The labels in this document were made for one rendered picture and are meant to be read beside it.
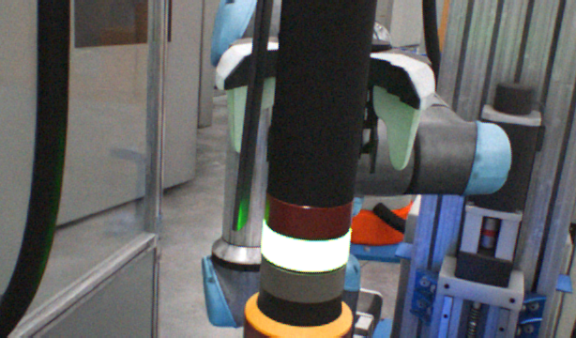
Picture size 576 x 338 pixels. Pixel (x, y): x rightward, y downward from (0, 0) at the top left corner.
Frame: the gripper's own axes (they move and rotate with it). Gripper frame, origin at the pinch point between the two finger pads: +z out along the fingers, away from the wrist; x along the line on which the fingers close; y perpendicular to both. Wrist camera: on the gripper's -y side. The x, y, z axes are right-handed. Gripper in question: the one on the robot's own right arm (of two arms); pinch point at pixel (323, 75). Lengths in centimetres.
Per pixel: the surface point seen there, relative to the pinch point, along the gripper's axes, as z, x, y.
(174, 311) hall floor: -261, 75, 166
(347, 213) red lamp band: 8.8, -1.7, 3.7
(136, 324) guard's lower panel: -120, 49, 89
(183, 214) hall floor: -395, 107, 166
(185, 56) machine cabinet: -447, 123, 61
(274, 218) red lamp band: 9.2, 0.9, 4.0
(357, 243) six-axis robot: -370, -19, 162
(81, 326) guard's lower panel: -94, 53, 76
